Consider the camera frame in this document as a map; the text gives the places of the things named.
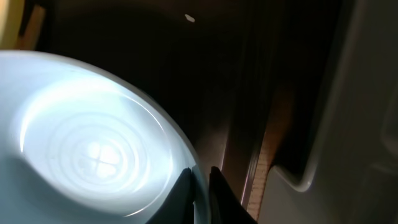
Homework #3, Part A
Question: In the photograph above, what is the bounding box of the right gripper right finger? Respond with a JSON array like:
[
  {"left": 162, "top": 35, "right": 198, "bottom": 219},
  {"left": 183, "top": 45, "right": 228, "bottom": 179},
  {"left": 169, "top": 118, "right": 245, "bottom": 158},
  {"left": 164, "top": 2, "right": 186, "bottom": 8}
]
[{"left": 209, "top": 166, "right": 257, "bottom": 224}]

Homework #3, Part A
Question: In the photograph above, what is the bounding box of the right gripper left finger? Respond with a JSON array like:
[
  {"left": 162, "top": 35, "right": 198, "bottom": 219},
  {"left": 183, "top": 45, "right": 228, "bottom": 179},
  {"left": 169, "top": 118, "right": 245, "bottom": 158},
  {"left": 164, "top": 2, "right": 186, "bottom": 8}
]
[{"left": 147, "top": 168, "right": 195, "bottom": 224}]

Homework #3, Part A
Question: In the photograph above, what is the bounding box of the light blue bowl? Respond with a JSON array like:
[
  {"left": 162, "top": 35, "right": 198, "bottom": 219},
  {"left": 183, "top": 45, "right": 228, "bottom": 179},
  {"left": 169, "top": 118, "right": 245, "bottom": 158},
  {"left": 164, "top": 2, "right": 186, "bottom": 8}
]
[{"left": 1, "top": 50, "right": 211, "bottom": 223}]

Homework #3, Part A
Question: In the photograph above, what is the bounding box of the yellow plate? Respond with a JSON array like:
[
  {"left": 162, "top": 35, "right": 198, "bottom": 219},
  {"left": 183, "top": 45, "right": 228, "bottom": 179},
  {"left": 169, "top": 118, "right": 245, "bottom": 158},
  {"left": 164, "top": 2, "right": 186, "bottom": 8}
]
[{"left": 0, "top": 0, "right": 24, "bottom": 50}]

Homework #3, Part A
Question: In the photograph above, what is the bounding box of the grey dishwasher rack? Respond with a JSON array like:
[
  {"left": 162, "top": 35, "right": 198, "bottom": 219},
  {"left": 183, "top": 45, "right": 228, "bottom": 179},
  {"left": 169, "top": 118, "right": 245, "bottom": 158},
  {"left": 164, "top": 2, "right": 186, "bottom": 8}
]
[{"left": 258, "top": 0, "right": 397, "bottom": 223}]

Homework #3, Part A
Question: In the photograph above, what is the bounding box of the brown serving tray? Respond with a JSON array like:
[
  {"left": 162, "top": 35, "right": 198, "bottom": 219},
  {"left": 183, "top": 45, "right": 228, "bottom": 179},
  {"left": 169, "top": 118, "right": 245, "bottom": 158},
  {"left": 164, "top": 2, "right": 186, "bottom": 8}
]
[{"left": 37, "top": 0, "right": 343, "bottom": 203}]

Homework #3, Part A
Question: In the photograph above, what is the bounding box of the right wooden chopstick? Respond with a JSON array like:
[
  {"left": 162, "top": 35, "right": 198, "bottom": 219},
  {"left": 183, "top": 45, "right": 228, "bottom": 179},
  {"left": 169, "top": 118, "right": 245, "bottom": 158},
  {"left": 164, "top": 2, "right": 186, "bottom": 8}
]
[{"left": 16, "top": 4, "right": 46, "bottom": 50}]

